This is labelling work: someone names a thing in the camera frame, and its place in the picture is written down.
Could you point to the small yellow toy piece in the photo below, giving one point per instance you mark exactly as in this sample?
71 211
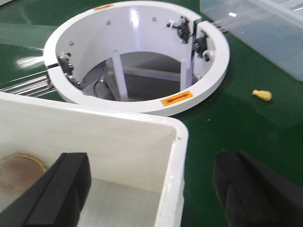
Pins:
262 94

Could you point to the white Totelife plastic crate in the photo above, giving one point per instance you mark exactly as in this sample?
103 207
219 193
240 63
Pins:
136 160

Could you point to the steel roller conveyor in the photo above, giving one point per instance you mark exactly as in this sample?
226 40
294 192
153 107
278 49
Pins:
33 85

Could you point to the pink round plush toy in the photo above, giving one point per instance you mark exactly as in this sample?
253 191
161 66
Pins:
18 172

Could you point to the clear plastic storage bin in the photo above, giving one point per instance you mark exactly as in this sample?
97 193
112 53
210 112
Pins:
273 28

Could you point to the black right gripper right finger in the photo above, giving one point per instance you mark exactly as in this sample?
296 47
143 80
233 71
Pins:
253 195

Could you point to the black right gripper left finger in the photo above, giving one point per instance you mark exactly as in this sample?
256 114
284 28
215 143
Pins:
56 199

